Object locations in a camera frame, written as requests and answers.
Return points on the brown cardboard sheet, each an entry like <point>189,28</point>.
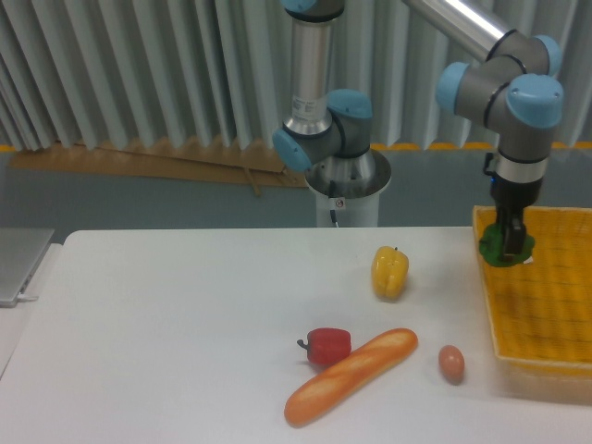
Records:
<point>256,166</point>

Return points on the brown egg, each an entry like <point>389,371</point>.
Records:
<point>451,364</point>

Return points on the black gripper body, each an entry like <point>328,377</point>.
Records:
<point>511,198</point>

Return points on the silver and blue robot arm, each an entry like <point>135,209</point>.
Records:
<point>510,87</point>

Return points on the red bell pepper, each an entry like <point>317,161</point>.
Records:
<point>326,345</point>

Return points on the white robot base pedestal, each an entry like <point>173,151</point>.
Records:
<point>356,210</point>

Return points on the grey laptop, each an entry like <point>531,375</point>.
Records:
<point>22,250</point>

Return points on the yellow bell pepper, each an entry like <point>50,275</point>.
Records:
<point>389,272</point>

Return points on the green bell pepper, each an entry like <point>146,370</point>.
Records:
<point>490,247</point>

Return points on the baguette bread loaf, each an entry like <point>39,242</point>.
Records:
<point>332,386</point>

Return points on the yellow woven basket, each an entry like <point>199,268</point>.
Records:
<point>539,312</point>

